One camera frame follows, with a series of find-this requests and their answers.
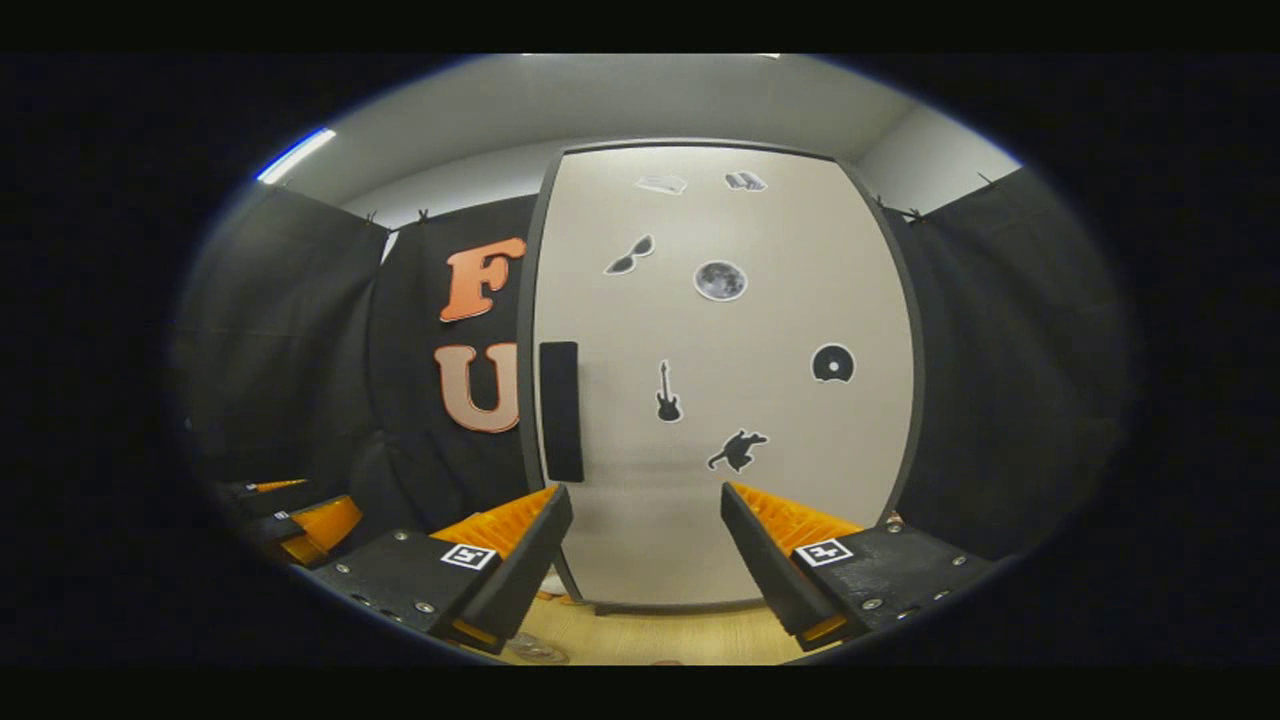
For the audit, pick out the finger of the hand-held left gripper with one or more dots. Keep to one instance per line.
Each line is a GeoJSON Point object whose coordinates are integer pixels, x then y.
{"type": "Point", "coordinates": [325, 525]}
{"type": "Point", "coordinates": [275, 487]}

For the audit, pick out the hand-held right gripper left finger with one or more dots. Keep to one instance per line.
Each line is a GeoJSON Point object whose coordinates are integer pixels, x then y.
{"type": "Point", "coordinates": [520, 570]}

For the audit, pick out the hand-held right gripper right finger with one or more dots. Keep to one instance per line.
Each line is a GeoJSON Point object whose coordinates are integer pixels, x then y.
{"type": "Point", "coordinates": [765, 570]}

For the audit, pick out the clear plastic bottle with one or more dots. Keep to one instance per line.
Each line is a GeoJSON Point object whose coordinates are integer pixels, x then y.
{"type": "Point", "coordinates": [538, 650]}

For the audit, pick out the grey cabinet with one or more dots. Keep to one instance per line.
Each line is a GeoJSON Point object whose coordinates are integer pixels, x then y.
{"type": "Point", "coordinates": [526, 360]}

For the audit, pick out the black backdrop cloth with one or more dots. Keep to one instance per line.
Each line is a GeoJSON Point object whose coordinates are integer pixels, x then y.
{"type": "Point", "coordinates": [1000, 380]}

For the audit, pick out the ceiling light panel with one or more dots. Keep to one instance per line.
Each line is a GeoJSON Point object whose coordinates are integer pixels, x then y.
{"type": "Point", "coordinates": [295, 155]}

